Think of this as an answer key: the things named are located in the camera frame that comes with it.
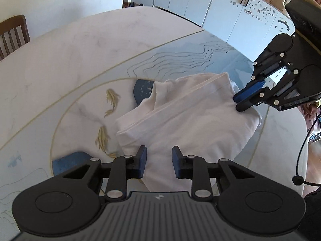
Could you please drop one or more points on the white and pink shirt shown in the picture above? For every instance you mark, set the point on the white and pink shirt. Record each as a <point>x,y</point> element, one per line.
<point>188,115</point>

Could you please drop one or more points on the white jug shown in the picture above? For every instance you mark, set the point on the white jug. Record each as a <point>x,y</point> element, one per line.
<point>287,0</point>

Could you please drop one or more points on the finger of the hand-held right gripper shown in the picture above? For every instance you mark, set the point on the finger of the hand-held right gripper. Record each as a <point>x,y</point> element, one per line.
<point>248,105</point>
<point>248,91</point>

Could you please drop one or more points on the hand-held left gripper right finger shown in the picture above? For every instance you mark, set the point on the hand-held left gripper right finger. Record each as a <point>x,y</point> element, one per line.
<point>176,163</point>

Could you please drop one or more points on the white fridge with magnets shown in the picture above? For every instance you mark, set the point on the white fridge with magnets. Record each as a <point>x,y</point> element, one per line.
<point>238,17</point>

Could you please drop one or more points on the wooden slatted chair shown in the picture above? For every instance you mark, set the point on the wooden slatted chair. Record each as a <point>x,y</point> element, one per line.
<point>12,35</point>

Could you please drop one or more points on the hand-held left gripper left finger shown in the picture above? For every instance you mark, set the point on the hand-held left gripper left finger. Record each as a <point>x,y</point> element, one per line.
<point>141,162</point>

